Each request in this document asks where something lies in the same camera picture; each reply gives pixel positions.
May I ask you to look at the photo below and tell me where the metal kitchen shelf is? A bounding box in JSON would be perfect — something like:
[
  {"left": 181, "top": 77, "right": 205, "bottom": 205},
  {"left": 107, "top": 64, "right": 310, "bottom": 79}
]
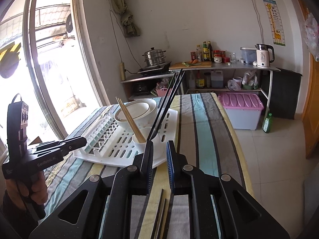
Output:
[{"left": 120, "top": 61, "right": 281, "bottom": 120}]

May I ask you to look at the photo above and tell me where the large white bowl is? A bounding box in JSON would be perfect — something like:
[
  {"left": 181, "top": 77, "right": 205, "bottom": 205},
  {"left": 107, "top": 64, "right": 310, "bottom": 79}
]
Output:
[{"left": 114, "top": 99, "right": 157, "bottom": 128}]

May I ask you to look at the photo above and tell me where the stainless steel steamer pot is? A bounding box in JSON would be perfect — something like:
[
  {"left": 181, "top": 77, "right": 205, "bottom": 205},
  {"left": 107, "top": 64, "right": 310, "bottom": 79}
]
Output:
[{"left": 143, "top": 48, "right": 166, "bottom": 66}]

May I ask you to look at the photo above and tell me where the wooden cutting board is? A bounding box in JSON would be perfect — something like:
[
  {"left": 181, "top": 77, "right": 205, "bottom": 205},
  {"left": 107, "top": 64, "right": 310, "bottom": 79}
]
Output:
[{"left": 169, "top": 62, "right": 212, "bottom": 70}]

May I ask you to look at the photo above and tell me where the pink lid storage box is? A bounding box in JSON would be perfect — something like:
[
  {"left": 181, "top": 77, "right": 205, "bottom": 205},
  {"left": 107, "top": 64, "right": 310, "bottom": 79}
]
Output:
[{"left": 218, "top": 92, "right": 264, "bottom": 131}]

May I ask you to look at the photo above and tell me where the white plastic dish rack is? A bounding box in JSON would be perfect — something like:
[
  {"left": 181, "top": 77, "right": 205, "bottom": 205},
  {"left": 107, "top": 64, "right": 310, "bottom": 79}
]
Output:
[{"left": 73, "top": 109, "right": 178, "bottom": 168}]

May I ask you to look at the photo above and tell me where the white electric kettle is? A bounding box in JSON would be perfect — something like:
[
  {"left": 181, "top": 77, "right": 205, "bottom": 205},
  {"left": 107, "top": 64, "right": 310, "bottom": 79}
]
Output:
[{"left": 255, "top": 44, "right": 275, "bottom": 68}]

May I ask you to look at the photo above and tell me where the hanging green cloth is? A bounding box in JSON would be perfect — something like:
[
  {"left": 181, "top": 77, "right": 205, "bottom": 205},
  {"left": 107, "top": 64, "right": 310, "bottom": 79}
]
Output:
[{"left": 111, "top": 0, "right": 141, "bottom": 37}]

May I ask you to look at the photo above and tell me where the striped tablecloth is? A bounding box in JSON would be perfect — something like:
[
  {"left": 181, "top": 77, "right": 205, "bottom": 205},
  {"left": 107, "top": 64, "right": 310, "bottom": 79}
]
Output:
[{"left": 45, "top": 93, "right": 253, "bottom": 238}]

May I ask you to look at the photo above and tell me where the green glass bottle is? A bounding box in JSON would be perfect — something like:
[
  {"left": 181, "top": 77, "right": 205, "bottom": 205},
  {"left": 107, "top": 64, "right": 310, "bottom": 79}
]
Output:
[{"left": 262, "top": 113, "right": 273, "bottom": 133}]

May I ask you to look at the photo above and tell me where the green label oil bottle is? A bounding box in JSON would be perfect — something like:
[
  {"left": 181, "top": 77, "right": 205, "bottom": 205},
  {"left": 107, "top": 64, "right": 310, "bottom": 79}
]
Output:
[{"left": 203, "top": 41, "right": 210, "bottom": 62}]

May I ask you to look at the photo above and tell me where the white cup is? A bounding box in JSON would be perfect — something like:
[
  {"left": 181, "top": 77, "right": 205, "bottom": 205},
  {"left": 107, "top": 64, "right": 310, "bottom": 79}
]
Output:
[{"left": 132, "top": 127, "right": 160, "bottom": 153}]

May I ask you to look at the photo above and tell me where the pink plastic basket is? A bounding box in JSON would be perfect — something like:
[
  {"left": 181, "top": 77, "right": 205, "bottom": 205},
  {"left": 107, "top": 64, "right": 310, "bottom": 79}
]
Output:
[{"left": 156, "top": 86, "right": 172, "bottom": 97}]

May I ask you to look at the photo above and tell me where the clear plastic container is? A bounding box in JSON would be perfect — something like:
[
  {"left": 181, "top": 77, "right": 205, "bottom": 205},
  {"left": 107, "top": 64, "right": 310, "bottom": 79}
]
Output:
[{"left": 240, "top": 47, "right": 257, "bottom": 64}]

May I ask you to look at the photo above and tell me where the dark sauce bottle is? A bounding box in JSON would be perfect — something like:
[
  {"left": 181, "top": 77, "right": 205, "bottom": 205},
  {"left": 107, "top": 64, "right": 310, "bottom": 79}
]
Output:
[{"left": 208, "top": 41, "right": 214, "bottom": 62}]

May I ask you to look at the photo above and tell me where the wooden chopstick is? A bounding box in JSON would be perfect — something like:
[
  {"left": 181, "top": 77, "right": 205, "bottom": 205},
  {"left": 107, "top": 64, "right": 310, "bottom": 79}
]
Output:
[
  {"left": 118, "top": 98, "right": 147, "bottom": 143},
  {"left": 115, "top": 97, "right": 147, "bottom": 144}
]

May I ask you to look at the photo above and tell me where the giraffe height chart poster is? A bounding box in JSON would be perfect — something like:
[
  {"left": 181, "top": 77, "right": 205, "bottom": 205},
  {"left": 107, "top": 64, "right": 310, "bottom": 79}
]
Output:
[{"left": 263, "top": 0, "right": 286, "bottom": 46}]

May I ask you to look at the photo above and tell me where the black panel beside shelf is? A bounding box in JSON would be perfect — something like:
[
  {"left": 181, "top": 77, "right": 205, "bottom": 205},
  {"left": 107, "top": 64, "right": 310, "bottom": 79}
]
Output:
[{"left": 269, "top": 69, "right": 302, "bottom": 119}]

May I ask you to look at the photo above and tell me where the black chopstick on table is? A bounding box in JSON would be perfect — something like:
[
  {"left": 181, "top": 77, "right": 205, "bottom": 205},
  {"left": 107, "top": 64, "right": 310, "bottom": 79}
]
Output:
[{"left": 150, "top": 189, "right": 164, "bottom": 239}]

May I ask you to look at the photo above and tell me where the left hand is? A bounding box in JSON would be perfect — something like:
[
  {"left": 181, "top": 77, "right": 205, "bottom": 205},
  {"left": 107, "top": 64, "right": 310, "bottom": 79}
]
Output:
[{"left": 5, "top": 171, "right": 48, "bottom": 210}]

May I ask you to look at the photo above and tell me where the black induction cooker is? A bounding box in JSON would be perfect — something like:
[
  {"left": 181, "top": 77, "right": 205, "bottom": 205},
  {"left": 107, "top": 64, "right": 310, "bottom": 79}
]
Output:
[{"left": 138, "top": 62, "right": 171, "bottom": 76}]

